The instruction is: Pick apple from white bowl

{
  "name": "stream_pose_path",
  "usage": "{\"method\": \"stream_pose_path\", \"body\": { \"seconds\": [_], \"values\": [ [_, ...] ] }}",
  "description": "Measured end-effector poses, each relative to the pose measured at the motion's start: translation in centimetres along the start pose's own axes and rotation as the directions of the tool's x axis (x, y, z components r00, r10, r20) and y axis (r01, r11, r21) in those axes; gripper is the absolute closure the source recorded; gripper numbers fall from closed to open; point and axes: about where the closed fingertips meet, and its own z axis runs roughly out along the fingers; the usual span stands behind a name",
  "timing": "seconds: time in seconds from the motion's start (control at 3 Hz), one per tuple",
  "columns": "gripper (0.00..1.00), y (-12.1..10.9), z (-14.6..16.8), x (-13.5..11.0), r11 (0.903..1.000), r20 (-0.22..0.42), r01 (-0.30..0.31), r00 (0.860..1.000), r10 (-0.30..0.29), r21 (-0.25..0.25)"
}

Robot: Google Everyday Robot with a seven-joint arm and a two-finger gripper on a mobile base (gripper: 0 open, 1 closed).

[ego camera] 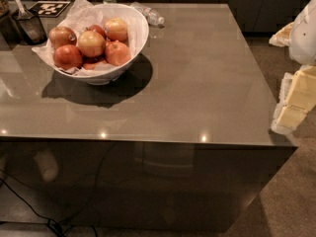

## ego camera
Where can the white paper liner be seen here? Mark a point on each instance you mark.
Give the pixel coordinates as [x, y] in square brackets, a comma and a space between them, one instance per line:
[80, 15]

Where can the red apple bottom centre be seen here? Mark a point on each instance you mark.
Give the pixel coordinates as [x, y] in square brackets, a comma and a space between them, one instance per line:
[91, 63]

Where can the yellow-red apple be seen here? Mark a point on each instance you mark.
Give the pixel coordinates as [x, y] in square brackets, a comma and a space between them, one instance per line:
[116, 29]
[91, 44]

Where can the red apple back centre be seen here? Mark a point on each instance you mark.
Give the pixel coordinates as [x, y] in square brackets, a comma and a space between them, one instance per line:
[97, 29]

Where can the red apple far left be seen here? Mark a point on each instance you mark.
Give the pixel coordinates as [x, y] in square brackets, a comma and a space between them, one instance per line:
[60, 36]

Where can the black white marker board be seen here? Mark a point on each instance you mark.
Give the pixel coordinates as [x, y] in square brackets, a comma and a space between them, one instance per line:
[50, 9]

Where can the red apple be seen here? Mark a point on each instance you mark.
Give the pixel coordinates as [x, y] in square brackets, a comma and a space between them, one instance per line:
[67, 56]
[97, 29]
[117, 53]
[60, 36]
[91, 63]

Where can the white bowl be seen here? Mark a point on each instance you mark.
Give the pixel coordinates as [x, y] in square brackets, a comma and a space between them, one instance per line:
[135, 33]

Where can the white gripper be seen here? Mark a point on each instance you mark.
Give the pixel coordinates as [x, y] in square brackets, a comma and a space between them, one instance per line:
[303, 37]

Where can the clear plastic water bottle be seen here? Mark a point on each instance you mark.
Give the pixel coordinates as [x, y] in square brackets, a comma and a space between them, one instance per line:
[152, 16]

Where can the black scoop with handle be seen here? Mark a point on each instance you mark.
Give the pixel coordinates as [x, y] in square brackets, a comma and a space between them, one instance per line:
[29, 25]

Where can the red apple front left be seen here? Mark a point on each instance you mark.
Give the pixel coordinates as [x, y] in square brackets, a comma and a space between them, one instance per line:
[67, 56]

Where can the red apple front right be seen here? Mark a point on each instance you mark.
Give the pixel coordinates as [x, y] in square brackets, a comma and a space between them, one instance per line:
[117, 53]

